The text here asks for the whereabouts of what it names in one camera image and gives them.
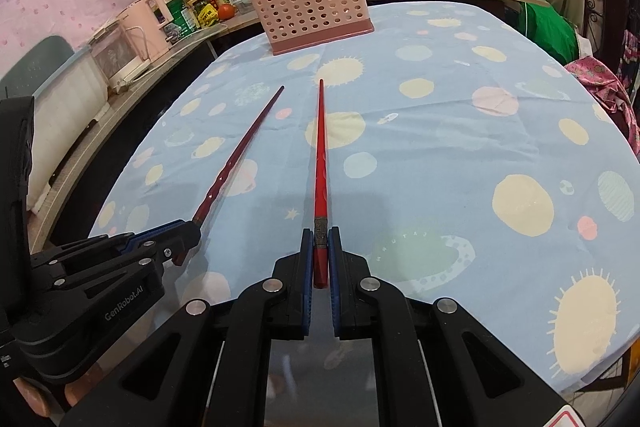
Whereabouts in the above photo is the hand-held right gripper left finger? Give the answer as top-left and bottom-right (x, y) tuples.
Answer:
(60, 227), (317, 427)

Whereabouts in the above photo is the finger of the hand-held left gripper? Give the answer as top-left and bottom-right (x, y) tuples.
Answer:
(30, 219), (202, 288)
(14, 257), (167, 384)

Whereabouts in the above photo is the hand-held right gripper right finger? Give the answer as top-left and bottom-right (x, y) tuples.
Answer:
(327, 227), (576, 427)

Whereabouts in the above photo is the dark maroon chopstick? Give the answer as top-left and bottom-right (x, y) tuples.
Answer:
(191, 85), (286, 230)

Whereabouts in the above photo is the red chopstick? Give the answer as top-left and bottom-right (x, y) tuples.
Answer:
(311, 78), (332, 290)

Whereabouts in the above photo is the pink perforated utensil basket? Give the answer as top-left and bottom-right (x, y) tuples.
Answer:
(243, 0), (375, 56)

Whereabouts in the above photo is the person's left hand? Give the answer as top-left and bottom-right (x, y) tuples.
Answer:
(12, 374), (94, 413)

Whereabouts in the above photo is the white storage box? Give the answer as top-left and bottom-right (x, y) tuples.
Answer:
(27, 46), (112, 214)

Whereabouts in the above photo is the wooden side counter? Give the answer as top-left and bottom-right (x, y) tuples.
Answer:
(37, 14), (261, 253)

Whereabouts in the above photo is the clear plastic appliance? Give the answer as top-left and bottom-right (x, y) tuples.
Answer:
(89, 19), (152, 94)

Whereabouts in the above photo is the blue printed tablecloth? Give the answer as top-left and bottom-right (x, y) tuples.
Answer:
(87, 0), (640, 395)

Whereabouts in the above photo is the pink kettle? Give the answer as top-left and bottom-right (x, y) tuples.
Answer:
(121, 0), (172, 61)

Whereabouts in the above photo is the green carton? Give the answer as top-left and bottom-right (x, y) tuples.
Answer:
(165, 0), (199, 41)

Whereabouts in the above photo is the pink floral cloth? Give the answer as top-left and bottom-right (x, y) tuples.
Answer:
(564, 56), (640, 160)

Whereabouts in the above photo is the green bag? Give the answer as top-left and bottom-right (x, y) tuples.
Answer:
(521, 1), (582, 64)

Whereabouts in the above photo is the black metal chair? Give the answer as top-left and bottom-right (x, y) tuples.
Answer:
(584, 0), (632, 74)

